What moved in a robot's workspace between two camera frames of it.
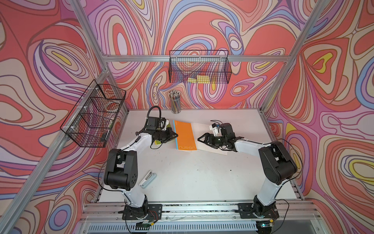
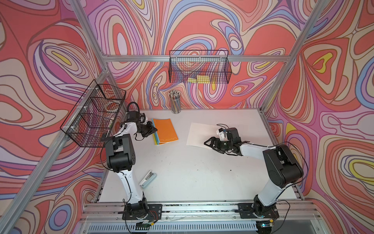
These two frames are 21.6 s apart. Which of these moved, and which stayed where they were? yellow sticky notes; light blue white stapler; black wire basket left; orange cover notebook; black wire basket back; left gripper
Moved: left gripper; orange cover notebook
Stayed: yellow sticky notes; light blue white stapler; black wire basket back; black wire basket left
